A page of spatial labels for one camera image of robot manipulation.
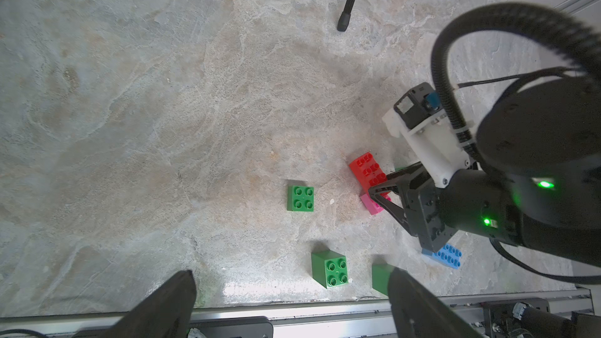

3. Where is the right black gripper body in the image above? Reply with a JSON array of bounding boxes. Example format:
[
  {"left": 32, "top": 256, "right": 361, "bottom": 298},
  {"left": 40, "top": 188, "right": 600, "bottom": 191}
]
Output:
[{"left": 405, "top": 170, "right": 521, "bottom": 252}]

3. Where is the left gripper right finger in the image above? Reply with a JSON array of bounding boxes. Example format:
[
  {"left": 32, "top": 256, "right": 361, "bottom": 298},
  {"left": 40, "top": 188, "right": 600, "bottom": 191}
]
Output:
[{"left": 388, "top": 268, "right": 482, "bottom": 338}]

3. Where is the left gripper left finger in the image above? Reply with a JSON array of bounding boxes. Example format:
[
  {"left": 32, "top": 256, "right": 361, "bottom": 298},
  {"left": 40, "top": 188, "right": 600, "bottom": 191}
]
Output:
[{"left": 102, "top": 270, "right": 197, "bottom": 337}]

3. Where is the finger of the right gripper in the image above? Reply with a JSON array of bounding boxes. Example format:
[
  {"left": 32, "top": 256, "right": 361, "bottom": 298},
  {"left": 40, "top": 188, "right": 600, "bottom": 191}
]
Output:
[
  {"left": 372, "top": 194, "right": 412, "bottom": 233},
  {"left": 368, "top": 162, "right": 425, "bottom": 197}
]

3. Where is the pink lego brick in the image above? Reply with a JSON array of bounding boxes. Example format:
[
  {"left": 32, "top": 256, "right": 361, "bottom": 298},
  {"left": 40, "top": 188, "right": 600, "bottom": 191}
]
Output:
[{"left": 360, "top": 193, "right": 383, "bottom": 215}]

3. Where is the red lego brick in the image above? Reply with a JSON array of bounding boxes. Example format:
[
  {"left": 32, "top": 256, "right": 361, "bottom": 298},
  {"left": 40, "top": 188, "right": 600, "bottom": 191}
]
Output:
[{"left": 348, "top": 152, "right": 388, "bottom": 195}]

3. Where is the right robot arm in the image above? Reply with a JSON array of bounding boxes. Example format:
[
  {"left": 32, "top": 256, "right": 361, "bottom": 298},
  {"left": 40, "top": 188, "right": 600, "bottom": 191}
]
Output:
[{"left": 368, "top": 3, "right": 600, "bottom": 266}]

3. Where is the green lego brick front right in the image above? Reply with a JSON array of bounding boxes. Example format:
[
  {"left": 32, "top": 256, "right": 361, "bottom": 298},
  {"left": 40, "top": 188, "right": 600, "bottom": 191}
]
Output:
[{"left": 372, "top": 264, "right": 395, "bottom": 297}]

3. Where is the green lego brick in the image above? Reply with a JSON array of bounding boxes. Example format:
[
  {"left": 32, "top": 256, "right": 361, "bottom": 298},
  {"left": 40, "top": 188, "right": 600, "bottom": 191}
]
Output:
[
  {"left": 287, "top": 186, "right": 315, "bottom": 212},
  {"left": 311, "top": 250, "right": 349, "bottom": 289},
  {"left": 372, "top": 264, "right": 395, "bottom": 297}
]

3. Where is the blue lego brick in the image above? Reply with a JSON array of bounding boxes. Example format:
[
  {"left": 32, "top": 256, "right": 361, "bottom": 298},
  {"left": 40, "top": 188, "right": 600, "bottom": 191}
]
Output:
[{"left": 422, "top": 244, "right": 463, "bottom": 269}]

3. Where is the green lego brick front left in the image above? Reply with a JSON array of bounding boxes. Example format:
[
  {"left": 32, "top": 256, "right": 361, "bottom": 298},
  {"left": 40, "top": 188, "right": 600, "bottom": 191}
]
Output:
[{"left": 311, "top": 250, "right": 349, "bottom": 289}]

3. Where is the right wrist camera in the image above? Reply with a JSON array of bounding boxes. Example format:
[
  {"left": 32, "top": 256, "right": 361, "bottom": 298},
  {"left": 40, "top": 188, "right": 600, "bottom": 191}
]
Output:
[{"left": 382, "top": 82, "right": 472, "bottom": 189}]

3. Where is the aluminium mounting rail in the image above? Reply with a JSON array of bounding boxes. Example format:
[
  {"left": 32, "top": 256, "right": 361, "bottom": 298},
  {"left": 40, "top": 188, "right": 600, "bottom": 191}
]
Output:
[{"left": 1, "top": 288, "right": 600, "bottom": 337}]

